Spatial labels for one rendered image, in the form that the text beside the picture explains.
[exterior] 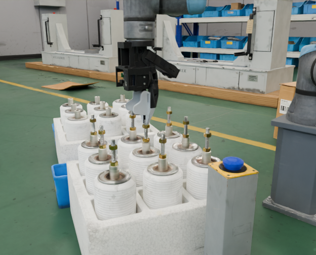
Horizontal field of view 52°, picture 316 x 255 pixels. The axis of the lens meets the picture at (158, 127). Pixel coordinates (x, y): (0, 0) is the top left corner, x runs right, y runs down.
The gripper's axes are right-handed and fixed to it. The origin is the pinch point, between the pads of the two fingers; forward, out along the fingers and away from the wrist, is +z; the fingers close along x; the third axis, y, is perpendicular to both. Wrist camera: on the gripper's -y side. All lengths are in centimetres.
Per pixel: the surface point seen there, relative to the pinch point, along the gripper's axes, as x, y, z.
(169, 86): -190, -130, 29
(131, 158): 0.4, 5.2, 10.0
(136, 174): 2.1, 4.8, 14.0
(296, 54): -247, -394, 12
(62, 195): -25.8, 18.2, 29.5
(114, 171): 10.7, 14.6, 7.6
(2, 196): -46, 34, 34
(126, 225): 17.3, 15.1, 17.4
